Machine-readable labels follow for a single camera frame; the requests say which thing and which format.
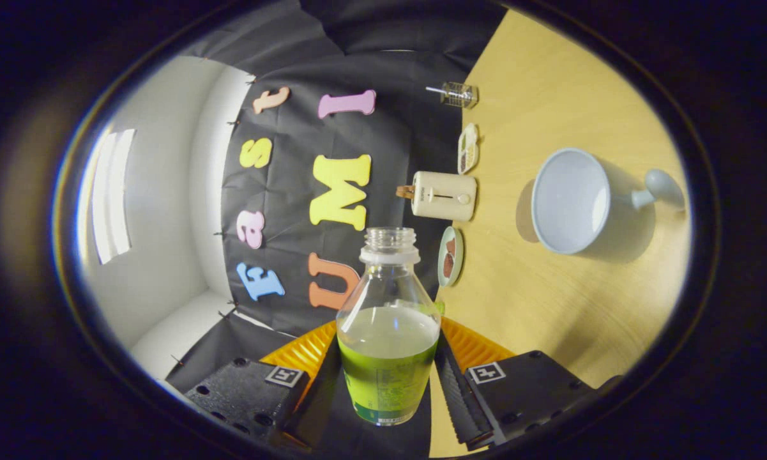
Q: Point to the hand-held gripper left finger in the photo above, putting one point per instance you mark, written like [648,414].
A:
[313,396]

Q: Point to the clear juice bottle green label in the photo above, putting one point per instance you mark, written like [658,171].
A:
[388,377]

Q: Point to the white straw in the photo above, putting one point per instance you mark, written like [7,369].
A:
[434,90]

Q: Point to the black backdrop cloth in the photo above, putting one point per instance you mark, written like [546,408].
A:
[294,204]

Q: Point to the brown toast slice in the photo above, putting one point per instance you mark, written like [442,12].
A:
[405,191]

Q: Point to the white divided snack tray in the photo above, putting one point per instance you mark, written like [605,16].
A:
[468,148]

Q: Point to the wooden table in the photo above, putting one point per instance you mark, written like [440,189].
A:
[549,313]

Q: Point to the cream toaster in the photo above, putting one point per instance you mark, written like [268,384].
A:
[444,196]

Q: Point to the pale green plate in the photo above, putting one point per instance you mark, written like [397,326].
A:
[458,255]

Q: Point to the long ceiling light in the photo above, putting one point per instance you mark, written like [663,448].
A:
[112,198]

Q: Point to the brown cookie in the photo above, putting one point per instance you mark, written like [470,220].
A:
[451,246]
[448,266]

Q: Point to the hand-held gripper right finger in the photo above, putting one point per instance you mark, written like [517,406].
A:
[455,391]

